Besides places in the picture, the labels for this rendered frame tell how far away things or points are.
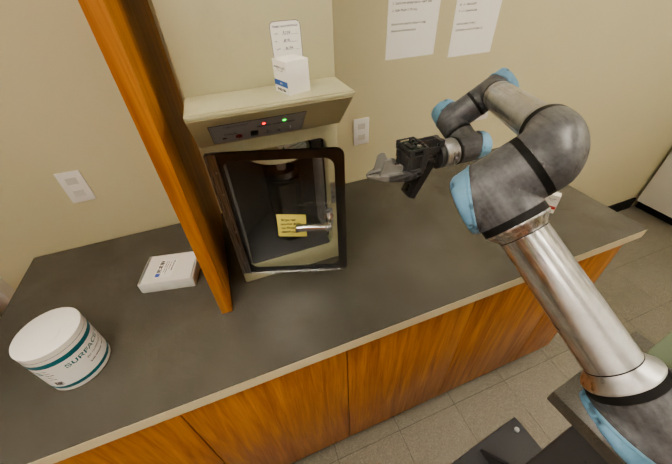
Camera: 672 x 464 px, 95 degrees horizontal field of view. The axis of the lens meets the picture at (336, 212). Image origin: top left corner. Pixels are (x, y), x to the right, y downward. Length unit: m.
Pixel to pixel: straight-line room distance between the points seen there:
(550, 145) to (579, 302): 0.25
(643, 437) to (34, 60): 1.48
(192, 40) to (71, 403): 0.84
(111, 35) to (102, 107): 0.61
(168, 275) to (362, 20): 1.05
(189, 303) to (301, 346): 0.37
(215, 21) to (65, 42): 0.58
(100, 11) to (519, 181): 0.67
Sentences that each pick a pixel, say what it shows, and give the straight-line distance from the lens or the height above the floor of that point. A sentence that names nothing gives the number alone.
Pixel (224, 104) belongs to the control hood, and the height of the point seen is 1.51.
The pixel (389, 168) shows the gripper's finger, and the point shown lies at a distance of 0.78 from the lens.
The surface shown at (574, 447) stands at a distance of 1.12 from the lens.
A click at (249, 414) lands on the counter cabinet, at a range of 1.10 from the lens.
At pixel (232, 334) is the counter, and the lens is 0.93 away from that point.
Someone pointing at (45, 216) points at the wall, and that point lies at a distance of 1.45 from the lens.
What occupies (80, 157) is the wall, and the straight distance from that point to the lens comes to 1.29.
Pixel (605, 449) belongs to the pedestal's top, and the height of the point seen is 0.93.
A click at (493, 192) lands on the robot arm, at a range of 0.58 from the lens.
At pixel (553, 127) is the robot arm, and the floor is 1.49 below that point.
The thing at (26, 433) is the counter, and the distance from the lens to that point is 1.05.
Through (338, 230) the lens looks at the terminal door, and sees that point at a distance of 0.83.
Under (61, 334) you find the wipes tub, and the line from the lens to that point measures 0.95.
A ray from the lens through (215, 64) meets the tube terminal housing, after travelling 0.70.
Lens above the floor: 1.70
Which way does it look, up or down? 38 degrees down
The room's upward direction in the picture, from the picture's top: 3 degrees counter-clockwise
